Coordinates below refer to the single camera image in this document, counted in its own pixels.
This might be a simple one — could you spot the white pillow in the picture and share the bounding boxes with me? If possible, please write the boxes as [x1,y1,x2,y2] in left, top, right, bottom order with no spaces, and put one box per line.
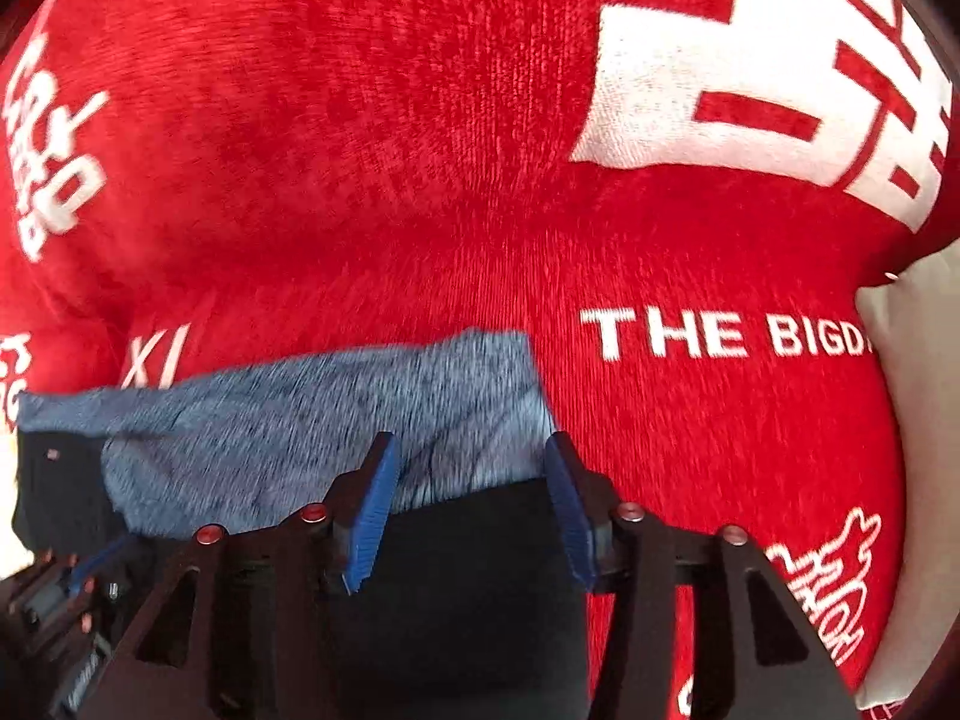
[855,238,960,712]

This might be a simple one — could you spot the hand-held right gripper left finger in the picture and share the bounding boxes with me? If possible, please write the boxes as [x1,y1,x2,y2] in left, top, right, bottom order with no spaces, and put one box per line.
[75,431,402,720]

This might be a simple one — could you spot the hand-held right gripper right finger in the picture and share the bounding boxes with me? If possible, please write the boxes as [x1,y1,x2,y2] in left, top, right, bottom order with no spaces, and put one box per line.
[544,431,863,720]

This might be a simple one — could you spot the black pants with blue trim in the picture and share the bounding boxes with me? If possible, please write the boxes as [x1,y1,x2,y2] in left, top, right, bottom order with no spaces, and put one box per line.
[15,328,595,720]

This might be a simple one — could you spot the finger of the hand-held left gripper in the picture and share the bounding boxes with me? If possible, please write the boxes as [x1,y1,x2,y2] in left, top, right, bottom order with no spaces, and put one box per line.
[15,431,115,550]
[66,532,142,595]

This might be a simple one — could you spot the red printed blanket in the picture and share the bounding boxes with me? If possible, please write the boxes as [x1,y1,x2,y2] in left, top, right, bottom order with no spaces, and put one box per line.
[0,0,950,720]

